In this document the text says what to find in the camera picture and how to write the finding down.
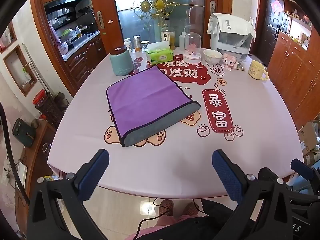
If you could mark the glass dome ornament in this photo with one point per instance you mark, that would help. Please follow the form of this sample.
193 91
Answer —
192 47

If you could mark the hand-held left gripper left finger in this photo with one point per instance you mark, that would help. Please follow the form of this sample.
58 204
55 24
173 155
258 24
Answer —
93 175

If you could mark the white ceramic bowl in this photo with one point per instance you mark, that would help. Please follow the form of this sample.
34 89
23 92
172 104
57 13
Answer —
212 57

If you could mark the patterned flat packet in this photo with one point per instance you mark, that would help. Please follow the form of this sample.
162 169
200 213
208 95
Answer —
240 67

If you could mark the black small appliance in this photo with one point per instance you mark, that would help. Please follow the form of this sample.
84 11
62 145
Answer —
23 133

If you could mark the pink plush toy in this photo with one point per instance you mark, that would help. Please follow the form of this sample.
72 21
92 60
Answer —
229 62

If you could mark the clear squeeze bottle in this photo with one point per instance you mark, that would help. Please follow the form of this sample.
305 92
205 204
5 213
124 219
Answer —
183 38

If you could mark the pink printed tablecloth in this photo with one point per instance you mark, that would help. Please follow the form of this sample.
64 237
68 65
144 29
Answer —
190 155

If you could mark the yellow mug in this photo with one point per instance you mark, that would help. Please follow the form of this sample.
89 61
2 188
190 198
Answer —
255 70

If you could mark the wooden side table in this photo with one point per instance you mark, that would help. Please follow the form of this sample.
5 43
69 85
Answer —
37 165

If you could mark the person's pink trousers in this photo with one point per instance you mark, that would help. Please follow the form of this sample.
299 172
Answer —
165 226

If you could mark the clear liquor bottle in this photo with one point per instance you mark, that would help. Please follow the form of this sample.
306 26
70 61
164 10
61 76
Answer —
167 36

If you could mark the wooden wall cabinet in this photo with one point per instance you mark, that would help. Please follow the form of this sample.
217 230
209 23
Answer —
297 62

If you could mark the white pill bottle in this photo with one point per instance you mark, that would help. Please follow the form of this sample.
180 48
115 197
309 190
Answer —
128 45

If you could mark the green tissue pack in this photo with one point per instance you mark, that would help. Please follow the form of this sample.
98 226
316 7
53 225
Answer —
160 55

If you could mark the cardboard box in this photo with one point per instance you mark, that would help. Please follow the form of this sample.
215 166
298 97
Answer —
308 136

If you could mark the green ceramic jar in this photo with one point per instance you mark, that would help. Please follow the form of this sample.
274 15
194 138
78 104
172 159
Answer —
121 61

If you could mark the brown slipper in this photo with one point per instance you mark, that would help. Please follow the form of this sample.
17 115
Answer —
167 208
191 209

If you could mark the metal-lidded glass jar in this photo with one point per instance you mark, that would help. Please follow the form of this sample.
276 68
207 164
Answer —
137 43

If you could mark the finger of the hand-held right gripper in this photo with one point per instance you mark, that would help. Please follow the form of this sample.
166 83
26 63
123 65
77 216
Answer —
266 173
303 168

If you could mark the white router box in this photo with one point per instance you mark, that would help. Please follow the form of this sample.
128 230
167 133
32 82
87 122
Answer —
22 175

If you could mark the white cloth cover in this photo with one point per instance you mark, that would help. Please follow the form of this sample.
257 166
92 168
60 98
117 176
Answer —
230 23

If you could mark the purple and grey towel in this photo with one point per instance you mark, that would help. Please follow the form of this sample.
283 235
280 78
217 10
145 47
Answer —
147 100

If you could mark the small clear glass jar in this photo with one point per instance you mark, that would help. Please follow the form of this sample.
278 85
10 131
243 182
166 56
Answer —
144 46

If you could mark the gold door ornament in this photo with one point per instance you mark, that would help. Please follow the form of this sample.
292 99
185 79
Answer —
155 3

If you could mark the dark entry door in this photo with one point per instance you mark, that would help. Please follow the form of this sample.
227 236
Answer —
272 22

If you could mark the white countertop appliance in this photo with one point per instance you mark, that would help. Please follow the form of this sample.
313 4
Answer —
232 46

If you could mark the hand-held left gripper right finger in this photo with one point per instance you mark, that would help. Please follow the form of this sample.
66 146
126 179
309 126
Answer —
228 177

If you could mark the person's dark garment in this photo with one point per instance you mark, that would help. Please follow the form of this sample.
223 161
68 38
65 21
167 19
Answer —
210 220

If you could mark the red-lidded storage jar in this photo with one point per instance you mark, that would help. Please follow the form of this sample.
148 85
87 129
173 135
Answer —
46 107

